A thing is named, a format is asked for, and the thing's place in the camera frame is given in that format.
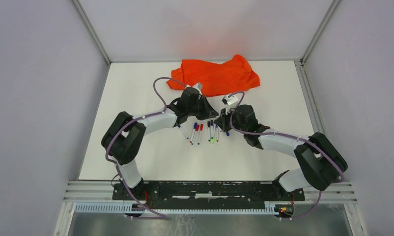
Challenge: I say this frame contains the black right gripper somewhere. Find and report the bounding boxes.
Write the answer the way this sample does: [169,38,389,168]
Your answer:
[215,106,247,135]

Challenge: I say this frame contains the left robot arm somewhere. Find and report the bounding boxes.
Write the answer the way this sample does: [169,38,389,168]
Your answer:
[101,83,218,200]

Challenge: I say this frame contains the black capped white pen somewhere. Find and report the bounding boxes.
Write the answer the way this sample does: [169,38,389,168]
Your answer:
[207,120,211,142]

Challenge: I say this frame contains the aluminium frame rail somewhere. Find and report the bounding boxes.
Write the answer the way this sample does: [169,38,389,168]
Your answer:
[64,181,357,204]

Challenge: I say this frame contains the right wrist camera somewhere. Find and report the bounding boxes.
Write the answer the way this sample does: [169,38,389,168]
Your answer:
[222,94,239,106]

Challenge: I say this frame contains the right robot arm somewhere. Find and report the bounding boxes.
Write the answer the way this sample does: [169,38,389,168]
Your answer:
[214,105,348,201]

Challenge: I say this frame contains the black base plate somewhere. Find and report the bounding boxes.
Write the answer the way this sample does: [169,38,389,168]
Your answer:
[112,180,305,210]

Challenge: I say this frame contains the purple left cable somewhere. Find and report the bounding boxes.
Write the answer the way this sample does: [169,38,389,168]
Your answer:
[105,77,191,220]

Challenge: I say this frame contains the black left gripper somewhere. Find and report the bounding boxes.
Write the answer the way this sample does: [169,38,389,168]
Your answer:
[187,94,218,120]

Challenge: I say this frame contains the orange cloth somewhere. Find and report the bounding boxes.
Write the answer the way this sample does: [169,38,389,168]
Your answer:
[171,55,260,97]

